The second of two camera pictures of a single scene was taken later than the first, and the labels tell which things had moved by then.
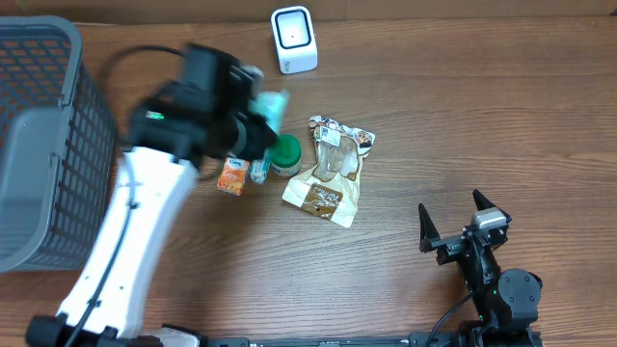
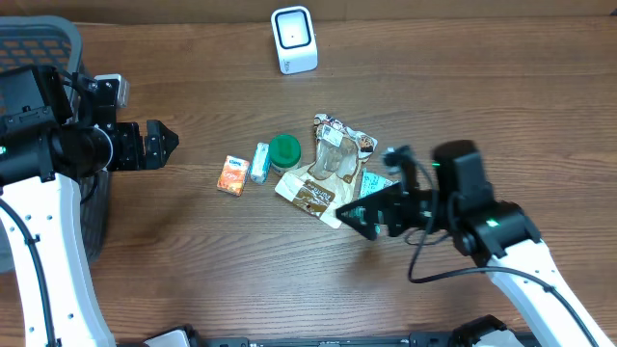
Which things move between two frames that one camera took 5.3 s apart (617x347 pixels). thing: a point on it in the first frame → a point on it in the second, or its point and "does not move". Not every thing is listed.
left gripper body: (249, 141) → (127, 152)
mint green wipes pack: (271, 104) → (372, 182)
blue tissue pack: (258, 171) does not move
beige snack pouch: (331, 189) does not move
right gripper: (450, 248) → (387, 201)
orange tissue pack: (232, 175) does not move
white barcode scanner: (294, 39) does not move
